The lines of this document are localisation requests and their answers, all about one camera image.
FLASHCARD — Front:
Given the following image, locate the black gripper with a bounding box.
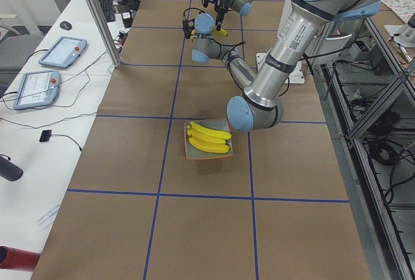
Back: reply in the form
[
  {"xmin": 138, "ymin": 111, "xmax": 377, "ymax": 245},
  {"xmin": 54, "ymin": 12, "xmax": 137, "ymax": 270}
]
[{"xmin": 215, "ymin": 0, "xmax": 230, "ymax": 31}]

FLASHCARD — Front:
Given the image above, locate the yellow banana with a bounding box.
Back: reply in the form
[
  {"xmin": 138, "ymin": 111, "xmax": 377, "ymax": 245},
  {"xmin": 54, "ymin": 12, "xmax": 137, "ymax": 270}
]
[
  {"xmin": 187, "ymin": 130, "xmax": 226, "ymax": 145},
  {"xmin": 190, "ymin": 27, "xmax": 228, "ymax": 42},
  {"xmin": 190, "ymin": 121, "xmax": 231, "ymax": 140},
  {"xmin": 189, "ymin": 137, "xmax": 230, "ymax": 154}
]

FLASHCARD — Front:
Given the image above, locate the grey square plate orange rim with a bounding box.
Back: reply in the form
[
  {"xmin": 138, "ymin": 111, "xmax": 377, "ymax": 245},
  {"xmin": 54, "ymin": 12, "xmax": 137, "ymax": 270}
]
[{"xmin": 184, "ymin": 119, "xmax": 233, "ymax": 160}]

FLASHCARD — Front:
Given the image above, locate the black keyboard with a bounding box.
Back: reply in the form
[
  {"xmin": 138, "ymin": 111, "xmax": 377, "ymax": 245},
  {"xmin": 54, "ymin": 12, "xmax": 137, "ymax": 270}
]
[{"xmin": 98, "ymin": 0, "xmax": 115, "ymax": 23}]

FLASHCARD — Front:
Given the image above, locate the black computer mouse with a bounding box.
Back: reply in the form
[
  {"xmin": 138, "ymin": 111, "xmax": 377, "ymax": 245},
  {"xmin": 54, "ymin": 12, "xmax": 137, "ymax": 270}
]
[{"xmin": 60, "ymin": 21, "xmax": 72, "ymax": 30}]

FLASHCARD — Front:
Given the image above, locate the upper teach pendant tablet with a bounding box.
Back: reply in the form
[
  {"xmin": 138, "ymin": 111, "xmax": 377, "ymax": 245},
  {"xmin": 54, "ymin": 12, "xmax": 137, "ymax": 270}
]
[{"xmin": 38, "ymin": 36, "xmax": 88, "ymax": 69}]

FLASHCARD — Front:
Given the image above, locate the teach pendant tablet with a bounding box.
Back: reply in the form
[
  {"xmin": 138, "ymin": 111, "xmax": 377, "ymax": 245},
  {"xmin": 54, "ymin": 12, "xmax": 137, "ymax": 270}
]
[
  {"xmin": 38, "ymin": 36, "xmax": 88, "ymax": 69},
  {"xmin": 13, "ymin": 69, "xmax": 61, "ymax": 110}
]

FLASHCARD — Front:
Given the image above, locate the lower teach pendant tablet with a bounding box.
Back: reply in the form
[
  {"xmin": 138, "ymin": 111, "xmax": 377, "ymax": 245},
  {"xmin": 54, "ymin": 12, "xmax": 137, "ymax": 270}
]
[{"xmin": 13, "ymin": 69, "xmax": 61, "ymax": 110}]

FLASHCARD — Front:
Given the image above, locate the black cylinder object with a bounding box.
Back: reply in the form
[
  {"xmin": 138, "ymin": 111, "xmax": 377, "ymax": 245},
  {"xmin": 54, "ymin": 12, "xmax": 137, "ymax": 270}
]
[{"xmin": 0, "ymin": 154, "xmax": 23, "ymax": 181}]

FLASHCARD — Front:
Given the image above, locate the red cylinder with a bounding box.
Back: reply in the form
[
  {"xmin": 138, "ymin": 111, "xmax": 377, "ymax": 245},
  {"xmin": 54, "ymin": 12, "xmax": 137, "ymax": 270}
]
[{"xmin": 1, "ymin": 246, "xmax": 41, "ymax": 272}]

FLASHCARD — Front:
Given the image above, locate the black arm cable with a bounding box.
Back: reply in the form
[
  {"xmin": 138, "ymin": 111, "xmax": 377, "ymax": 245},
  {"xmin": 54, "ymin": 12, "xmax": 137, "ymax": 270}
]
[{"xmin": 183, "ymin": 7, "xmax": 291, "ymax": 96}]

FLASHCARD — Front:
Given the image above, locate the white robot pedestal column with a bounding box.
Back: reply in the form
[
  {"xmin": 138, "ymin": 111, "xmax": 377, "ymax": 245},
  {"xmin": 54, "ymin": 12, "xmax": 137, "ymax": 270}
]
[{"xmin": 255, "ymin": 3, "xmax": 312, "ymax": 84}]

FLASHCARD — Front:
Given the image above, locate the aluminium frame post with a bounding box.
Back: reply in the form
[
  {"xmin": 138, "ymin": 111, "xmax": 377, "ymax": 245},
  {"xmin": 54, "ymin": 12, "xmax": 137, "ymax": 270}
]
[{"xmin": 86, "ymin": 0, "xmax": 121, "ymax": 68}]

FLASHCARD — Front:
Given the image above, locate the small black box on cable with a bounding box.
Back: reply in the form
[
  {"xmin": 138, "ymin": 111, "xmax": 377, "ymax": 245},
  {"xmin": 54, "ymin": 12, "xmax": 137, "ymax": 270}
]
[{"xmin": 39, "ymin": 130, "xmax": 52, "ymax": 143}]

